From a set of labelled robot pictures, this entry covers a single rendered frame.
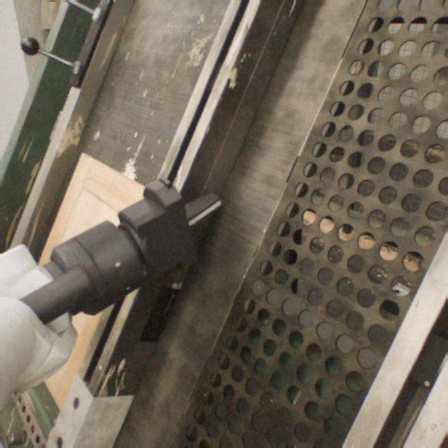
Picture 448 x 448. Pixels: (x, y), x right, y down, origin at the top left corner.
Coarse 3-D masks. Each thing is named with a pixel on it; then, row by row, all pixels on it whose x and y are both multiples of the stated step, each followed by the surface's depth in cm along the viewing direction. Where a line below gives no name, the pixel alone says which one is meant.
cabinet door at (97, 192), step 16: (80, 160) 89; (96, 160) 85; (80, 176) 88; (96, 176) 83; (112, 176) 79; (80, 192) 86; (96, 192) 82; (112, 192) 78; (128, 192) 74; (64, 208) 89; (80, 208) 85; (96, 208) 81; (112, 208) 77; (64, 224) 88; (80, 224) 84; (96, 224) 80; (48, 240) 91; (64, 240) 87; (48, 256) 90; (80, 320) 76; (96, 320) 72; (80, 336) 74; (80, 352) 73; (64, 368) 75; (48, 384) 78; (64, 384) 74
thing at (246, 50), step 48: (240, 0) 56; (288, 0) 56; (240, 48) 54; (192, 96) 58; (240, 96) 57; (192, 144) 56; (240, 144) 59; (192, 192) 57; (144, 288) 58; (96, 336) 61; (144, 336) 61; (96, 384) 59; (96, 432) 61
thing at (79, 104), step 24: (120, 0) 91; (120, 24) 93; (96, 48) 92; (96, 72) 93; (72, 96) 95; (96, 96) 95; (72, 120) 94; (72, 144) 96; (48, 168) 95; (48, 192) 96; (24, 216) 98; (48, 216) 98; (24, 240) 96
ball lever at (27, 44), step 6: (30, 36) 90; (24, 42) 89; (30, 42) 89; (36, 42) 90; (24, 48) 89; (30, 48) 89; (36, 48) 90; (30, 54) 90; (48, 54) 91; (54, 54) 92; (60, 60) 92; (72, 66) 92; (78, 66) 92; (78, 72) 92
